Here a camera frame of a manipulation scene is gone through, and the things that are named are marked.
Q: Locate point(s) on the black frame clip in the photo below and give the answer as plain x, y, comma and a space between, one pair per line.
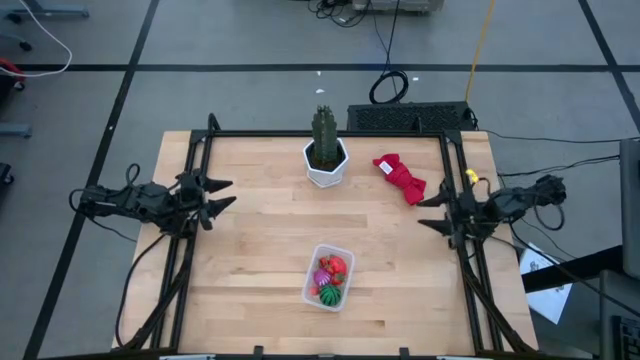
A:
404, 352
257, 351

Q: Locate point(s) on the grey cabinet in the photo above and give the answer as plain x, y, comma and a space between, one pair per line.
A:
631, 210

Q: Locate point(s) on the large leafy strawberry toy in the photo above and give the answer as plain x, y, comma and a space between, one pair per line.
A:
325, 261

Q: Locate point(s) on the black perforated case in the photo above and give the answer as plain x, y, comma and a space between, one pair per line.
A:
400, 117

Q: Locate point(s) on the clear plastic tupperware container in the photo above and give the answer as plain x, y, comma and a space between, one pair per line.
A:
347, 295

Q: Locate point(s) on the grey equipment box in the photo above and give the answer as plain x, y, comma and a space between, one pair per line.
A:
400, 5

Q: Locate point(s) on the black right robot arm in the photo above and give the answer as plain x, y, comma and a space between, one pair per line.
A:
520, 202

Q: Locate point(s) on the red wheeled object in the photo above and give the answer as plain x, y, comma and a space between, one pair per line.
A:
7, 67

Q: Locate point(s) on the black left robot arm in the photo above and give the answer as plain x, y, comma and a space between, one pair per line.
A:
125, 200

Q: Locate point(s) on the grey furniture base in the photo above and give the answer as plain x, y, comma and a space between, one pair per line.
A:
50, 10

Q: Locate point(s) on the purple striped onion toy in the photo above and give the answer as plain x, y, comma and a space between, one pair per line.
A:
322, 277

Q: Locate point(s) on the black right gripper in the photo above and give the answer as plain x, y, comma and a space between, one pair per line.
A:
467, 215

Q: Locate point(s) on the small yellow plug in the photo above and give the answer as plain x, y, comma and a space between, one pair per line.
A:
472, 175

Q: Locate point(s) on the red pepper toy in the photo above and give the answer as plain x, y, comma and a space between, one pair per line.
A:
339, 265

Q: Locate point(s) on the grey furniture foot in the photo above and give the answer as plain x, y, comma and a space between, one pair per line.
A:
15, 131

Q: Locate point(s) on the black keyboard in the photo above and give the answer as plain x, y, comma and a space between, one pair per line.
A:
627, 340

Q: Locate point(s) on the black bar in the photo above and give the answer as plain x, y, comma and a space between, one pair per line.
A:
575, 267

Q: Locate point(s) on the white paper sheet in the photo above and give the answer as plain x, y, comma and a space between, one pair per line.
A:
550, 302

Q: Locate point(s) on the red cloth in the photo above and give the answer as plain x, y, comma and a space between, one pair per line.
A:
402, 177

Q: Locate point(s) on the black caster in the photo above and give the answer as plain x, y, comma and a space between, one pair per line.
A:
25, 47
5, 175

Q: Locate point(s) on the green watermelon toy ball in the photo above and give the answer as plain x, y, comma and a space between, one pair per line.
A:
330, 295

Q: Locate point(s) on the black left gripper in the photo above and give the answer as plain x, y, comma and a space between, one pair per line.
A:
190, 200

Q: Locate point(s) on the black table frame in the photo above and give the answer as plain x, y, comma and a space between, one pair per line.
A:
250, 133

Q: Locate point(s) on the green cactus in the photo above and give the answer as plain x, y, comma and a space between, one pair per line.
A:
325, 135

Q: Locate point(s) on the white hexagonal plant pot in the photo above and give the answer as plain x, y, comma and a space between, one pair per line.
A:
325, 177

